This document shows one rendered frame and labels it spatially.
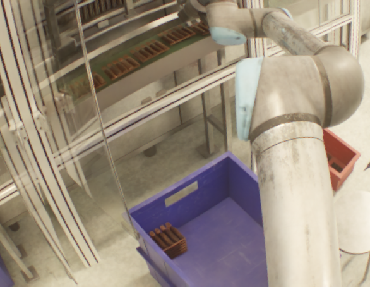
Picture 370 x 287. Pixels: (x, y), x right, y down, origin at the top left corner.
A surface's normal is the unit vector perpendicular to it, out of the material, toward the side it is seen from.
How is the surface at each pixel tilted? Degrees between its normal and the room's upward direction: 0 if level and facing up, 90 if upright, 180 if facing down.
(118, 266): 0
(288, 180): 31
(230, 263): 0
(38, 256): 0
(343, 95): 61
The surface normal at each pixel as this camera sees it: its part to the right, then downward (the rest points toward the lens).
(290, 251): -0.58, -0.29
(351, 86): 0.47, -0.03
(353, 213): -0.11, -0.71
